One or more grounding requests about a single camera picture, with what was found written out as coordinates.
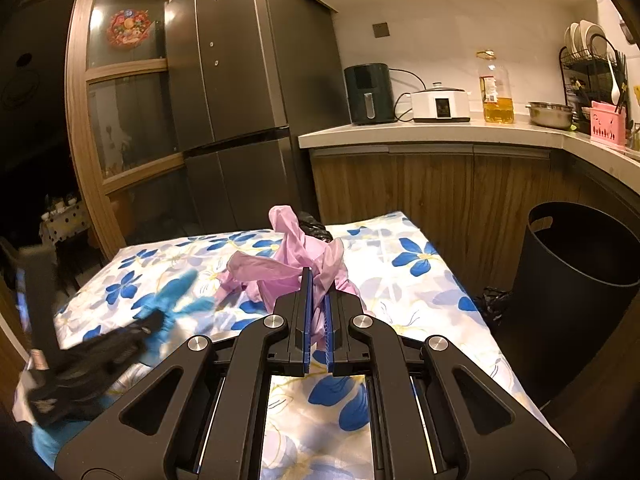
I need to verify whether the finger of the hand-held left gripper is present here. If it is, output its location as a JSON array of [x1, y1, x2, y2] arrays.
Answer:
[[112, 310, 166, 356]]

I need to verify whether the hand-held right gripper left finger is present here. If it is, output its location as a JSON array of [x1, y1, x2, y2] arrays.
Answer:
[[54, 266, 316, 480]]

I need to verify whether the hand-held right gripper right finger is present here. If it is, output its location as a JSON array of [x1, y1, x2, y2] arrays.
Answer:
[[322, 290, 578, 480]]

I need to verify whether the blue plastic bag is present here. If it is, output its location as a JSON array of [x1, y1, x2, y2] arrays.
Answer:
[[131, 267, 217, 356]]

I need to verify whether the pink plastic bag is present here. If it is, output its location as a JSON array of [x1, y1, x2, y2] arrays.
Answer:
[[216, 205, 373, 351]]

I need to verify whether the black plastic bag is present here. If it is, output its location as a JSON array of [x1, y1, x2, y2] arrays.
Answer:
[[472, 286, 513, 328], [296, 211, 335, 241]]

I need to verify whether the black trash bin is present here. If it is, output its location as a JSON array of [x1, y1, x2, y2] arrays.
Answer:
[[505, 201, 640, 401]]

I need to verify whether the blue floral tablecloth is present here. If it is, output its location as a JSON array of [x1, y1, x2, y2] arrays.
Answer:
[[20, 210, 571, 480]]

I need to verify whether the polka dot covered table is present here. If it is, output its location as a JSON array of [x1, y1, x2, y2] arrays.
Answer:
[[40, 202, 91, 246]]

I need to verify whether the wooden kitchen counter cabinet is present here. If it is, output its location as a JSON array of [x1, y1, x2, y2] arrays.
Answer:
[[299, 115, 640, 281]]

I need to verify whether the wooden glass door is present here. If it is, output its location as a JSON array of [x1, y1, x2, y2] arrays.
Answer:
[[65, 0, 201, 261]]

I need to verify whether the black air fryer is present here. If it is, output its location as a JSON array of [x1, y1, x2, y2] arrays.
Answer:
[[344, 63, 397, 126]]

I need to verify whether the white slow cooker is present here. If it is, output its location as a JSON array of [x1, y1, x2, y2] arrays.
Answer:
[[411, 82, 472, 123]]

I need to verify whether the grey refrigerator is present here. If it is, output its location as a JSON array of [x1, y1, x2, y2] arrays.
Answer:
[[165, 0, 346, 241]]

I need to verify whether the cooking oil bottle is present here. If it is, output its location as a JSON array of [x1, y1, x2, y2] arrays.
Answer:
[[476, 50, 516, 125]]

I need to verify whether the colourful door sticker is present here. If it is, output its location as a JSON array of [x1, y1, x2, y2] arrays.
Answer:
[[109, 7, 155, 46]]

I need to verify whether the metal bowl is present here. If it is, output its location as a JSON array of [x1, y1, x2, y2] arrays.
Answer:
[[525, 101, 576, 130]]

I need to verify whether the pink utensil holder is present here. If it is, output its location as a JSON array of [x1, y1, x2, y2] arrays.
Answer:
[[590, 101, 628, 148]]

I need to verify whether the black dish rack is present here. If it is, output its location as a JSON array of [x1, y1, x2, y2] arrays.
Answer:
[[559, 20, 630, 136]]

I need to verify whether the white spoon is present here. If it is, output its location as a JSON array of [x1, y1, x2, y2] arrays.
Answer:
[[607, 57, 623, 103]]

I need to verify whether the appliance power cable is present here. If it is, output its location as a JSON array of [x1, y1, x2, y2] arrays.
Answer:
[[389, 67, 428, 123]]

